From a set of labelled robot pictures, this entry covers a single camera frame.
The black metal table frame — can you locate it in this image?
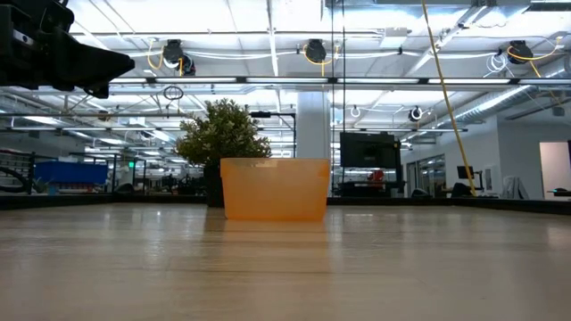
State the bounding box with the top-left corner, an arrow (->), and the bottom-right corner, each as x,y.
0,192 -> 571,217

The long yellow cable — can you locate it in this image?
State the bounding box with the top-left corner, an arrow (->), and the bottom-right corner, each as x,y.
420,0 -> 477,196

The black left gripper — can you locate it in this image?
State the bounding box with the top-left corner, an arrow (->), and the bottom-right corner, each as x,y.
0,0 -> 137,100

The silver ventilation duct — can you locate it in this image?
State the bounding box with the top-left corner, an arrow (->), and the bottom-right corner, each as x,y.
439,85 -> 534,128

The green potted plant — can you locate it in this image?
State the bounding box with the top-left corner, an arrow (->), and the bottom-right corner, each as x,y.
175,98 -> 273,209

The long ceiling light strip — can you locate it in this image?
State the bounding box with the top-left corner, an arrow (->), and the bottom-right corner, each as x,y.
109,76 -> 571,86

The black vertical pole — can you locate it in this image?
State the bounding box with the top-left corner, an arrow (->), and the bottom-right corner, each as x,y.
330,0 -> 335,197
341,0 -> 347,134

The black storage rack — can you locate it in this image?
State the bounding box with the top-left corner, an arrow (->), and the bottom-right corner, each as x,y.
0,148 -> 37,195

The orange translucent plastic basket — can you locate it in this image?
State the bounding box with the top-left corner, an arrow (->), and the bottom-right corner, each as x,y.
219,157 -> 331,223

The small desk monitor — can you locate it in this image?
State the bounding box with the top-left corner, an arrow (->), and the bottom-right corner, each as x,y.
456,165 -> 484,191

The black lamp stand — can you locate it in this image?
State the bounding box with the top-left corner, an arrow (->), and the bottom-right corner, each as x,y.
250,111 -> 297,160

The blue plastic bin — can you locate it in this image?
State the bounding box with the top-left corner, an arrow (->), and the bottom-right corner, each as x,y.
34,160 -> 110,185

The black office chair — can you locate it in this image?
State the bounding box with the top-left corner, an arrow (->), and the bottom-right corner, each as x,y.
450,182 -> 475,199

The black flat monitor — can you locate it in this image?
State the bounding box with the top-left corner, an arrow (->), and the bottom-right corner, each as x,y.
339,131 -> 401,169

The black hanging cable coil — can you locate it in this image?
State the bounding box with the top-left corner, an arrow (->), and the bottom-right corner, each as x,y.
162,85 -> 186,102

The white building column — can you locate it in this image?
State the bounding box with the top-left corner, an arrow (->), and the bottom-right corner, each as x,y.
295,91 -> 333,198

